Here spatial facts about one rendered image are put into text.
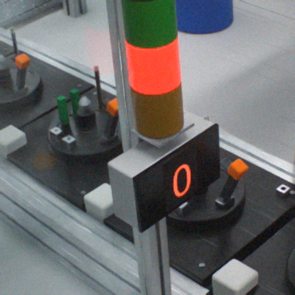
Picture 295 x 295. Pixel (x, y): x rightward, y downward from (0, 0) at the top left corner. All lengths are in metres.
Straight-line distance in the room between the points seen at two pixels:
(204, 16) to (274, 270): 0.90
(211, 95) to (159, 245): 0.71
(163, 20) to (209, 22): 1.11
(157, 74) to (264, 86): 0.90
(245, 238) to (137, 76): 0.41
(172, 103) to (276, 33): 1.09
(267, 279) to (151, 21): 0.44
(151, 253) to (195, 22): 0.98
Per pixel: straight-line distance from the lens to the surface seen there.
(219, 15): 1.81
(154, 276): 0.93
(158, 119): 0.75
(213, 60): 1.71
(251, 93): 1.59
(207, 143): 0.82
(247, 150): 1.26
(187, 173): 0.81
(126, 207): 0.79
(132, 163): 0.77
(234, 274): 1.00
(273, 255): 1.05
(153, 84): 0.73
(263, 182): 1.17
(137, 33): 0.71
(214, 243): 1.07
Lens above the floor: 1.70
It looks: 36 degrees down
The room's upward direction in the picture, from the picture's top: 6 degrees counter-clockwise
